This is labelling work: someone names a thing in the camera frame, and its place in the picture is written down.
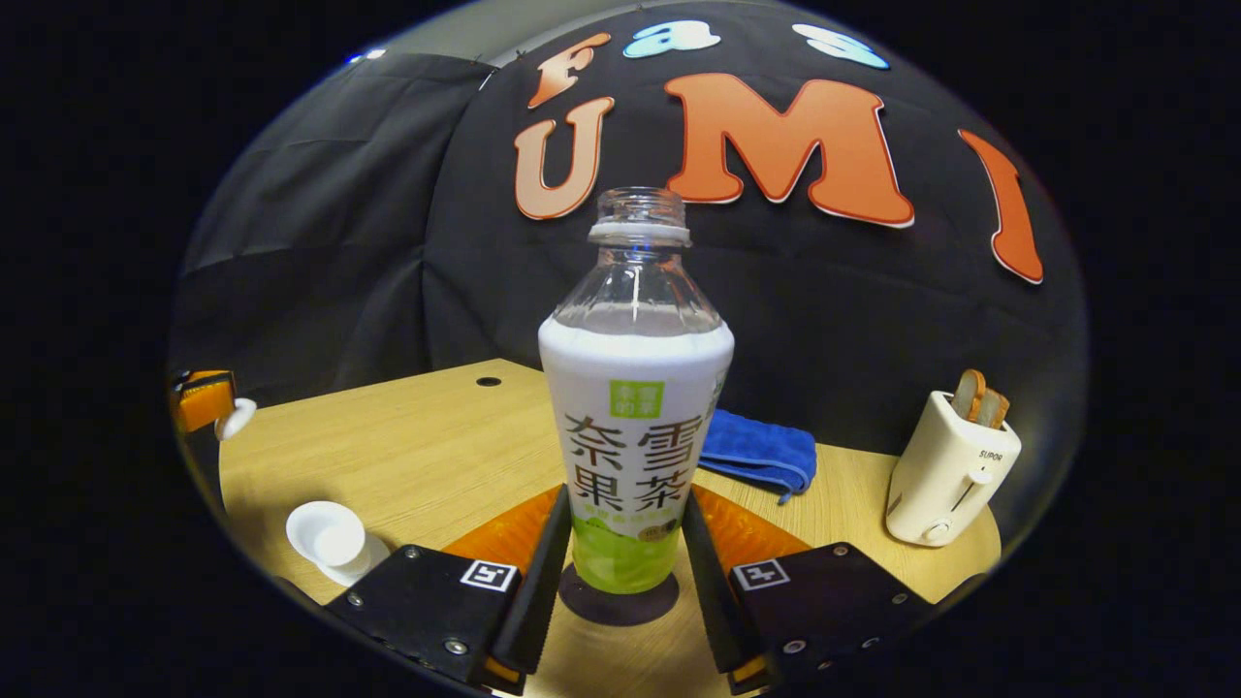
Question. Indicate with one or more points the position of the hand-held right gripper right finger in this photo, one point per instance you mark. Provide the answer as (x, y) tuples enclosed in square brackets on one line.
[(708, 582)]

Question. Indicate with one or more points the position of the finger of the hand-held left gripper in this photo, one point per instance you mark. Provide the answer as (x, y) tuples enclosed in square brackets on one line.
[(204, 402)]

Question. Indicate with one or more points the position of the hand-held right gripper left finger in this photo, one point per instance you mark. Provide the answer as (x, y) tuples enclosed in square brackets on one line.
[(538, 582)]

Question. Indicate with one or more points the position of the dark round coaster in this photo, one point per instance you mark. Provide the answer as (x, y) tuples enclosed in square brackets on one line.
[(620, 609)]

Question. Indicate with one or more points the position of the white green label water bottle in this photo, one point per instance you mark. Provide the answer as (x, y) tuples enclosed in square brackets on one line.
[(635, 436)]

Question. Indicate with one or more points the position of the white teacup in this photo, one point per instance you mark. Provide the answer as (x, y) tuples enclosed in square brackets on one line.
[(325, 533)]

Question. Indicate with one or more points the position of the blue towel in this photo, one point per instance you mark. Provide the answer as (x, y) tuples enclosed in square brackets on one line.
[(766, 451)]

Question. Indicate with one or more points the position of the white toaster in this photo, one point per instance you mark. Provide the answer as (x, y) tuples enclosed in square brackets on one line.
[(945, 475)]

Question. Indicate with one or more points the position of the toasted bread slice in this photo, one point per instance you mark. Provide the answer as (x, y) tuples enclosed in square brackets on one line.
[(967, 393), (996, 409)]

